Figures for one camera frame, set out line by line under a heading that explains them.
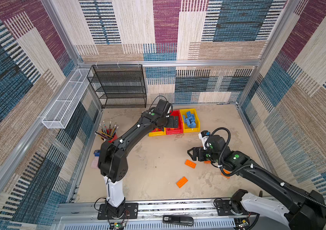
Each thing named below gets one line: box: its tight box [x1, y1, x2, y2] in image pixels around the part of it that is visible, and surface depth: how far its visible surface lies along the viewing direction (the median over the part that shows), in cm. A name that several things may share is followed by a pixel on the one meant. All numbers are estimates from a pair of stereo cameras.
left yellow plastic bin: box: [148, 127, 167, 137], surface depth 101 cm
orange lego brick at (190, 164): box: [184, 159, 197, 169], surface depth 91 cm
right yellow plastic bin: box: [179, 108, 201, 134], surface depth 107 cm
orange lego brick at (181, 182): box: [175, 176, 189, 189], surface depth 84 cm
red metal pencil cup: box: [93, 120, 119, 143], surface depth 93 cm
